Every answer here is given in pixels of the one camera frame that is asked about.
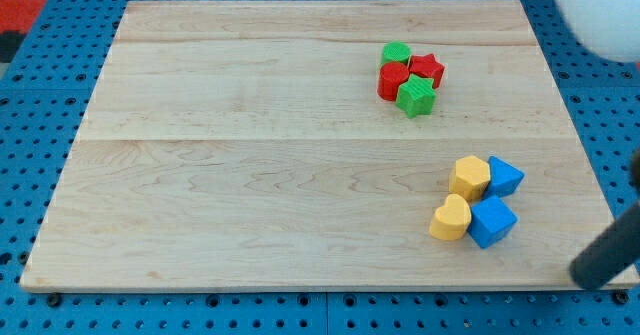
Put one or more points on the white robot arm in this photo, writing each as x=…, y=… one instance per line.
x=607, y=28

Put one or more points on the wooden board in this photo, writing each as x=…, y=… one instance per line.
x=241, y=146

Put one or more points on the red cylinder block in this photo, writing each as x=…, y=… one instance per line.
x=391, y=76

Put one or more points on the green star block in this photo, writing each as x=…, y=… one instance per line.
x=416, y=96

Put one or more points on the green cylinder block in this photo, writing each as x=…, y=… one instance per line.
x=395, y=51

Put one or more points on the red star block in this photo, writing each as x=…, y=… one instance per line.
x=427, y=66

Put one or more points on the yellow heart block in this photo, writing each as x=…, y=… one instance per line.
x=451, y=220

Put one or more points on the yellow hexagon block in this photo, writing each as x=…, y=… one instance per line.
x=469, y=178

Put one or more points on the blue cube block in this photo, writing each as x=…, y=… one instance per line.
x=492, y=220

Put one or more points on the blue triangle block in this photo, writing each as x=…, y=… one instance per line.
x=504, y=178

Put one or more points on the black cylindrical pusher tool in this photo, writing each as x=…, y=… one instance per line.
x=610, y=253

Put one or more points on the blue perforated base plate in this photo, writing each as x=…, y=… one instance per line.
x=44, y=93

